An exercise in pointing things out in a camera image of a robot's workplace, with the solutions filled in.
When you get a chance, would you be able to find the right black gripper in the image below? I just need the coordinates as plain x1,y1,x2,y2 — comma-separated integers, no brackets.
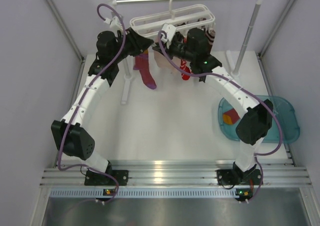
153,39,195,63

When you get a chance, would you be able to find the orange purple sock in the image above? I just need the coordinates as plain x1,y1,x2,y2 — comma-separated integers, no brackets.
133,50,157,90
222,108,240,125

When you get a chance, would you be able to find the teal plastic basket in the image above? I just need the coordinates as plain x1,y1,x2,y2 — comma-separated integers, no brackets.
217,95,300,144

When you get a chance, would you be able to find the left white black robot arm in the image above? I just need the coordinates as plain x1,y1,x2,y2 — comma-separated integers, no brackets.
51,28,154,185

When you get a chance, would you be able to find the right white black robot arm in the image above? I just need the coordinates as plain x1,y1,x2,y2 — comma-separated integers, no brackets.
153,28,275,186

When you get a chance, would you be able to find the perforated cable duct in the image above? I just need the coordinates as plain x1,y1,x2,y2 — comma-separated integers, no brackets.
49,188,253,199

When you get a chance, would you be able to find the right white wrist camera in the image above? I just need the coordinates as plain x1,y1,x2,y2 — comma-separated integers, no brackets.
160,23,177,48

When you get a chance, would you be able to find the brown striped sock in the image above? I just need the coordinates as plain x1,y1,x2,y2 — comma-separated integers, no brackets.
197,23,216,53

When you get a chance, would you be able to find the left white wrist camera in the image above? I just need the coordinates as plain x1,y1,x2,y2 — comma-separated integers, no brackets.
104,16,124,32

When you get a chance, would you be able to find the aluminium mounting rail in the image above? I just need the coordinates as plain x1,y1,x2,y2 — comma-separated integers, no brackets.
40,159,312,187

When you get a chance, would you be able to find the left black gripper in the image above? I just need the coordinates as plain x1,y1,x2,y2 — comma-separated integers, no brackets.
111,27,153,63

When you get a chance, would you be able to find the white plastic clip hanger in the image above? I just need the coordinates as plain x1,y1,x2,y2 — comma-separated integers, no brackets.
129,0,216,42

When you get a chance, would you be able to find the white metal drying rack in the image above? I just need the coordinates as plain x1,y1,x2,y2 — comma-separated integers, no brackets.
104,0,270,104

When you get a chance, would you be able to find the red sock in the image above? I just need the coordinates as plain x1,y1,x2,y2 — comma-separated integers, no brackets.
180,59,191,81

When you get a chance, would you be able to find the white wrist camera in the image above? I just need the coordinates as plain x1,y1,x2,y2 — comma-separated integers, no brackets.
104,16,124,32
160,23,177,48

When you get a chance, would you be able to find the pink sock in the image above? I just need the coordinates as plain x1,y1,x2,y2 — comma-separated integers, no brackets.
153,49,179,74

